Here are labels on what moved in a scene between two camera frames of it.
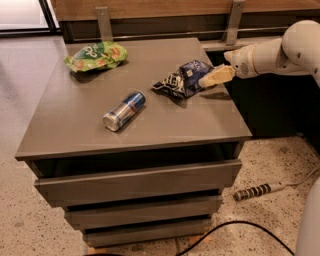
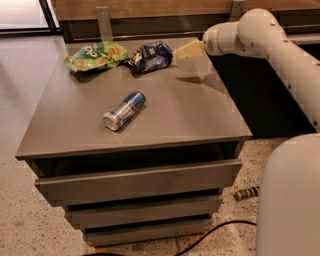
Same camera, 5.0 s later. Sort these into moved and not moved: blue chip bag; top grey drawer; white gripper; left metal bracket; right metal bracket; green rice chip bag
Moved: white gripper; blue chip bag
Not moved: left metal bracket; green rice chip bag; right metal bracket; top grey drawer
